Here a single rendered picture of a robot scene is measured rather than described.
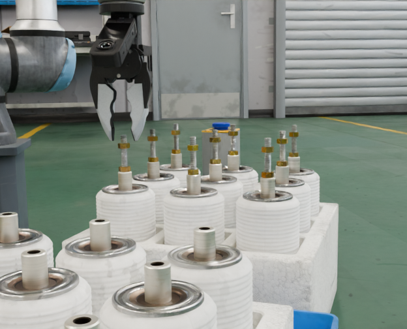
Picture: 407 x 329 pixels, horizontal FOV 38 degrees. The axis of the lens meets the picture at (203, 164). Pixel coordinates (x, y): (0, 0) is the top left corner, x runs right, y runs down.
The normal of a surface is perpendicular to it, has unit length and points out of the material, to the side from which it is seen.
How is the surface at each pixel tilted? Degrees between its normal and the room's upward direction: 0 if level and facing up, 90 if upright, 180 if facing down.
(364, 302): 0
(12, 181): 90
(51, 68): 98
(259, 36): 90
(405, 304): 0
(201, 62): 90
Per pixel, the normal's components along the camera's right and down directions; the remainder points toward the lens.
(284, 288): -0.31, 0.15
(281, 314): -0.01, -0.99
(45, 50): 0.49, 0.15
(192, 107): 0.13, 0.14
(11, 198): 0.79, 0.07
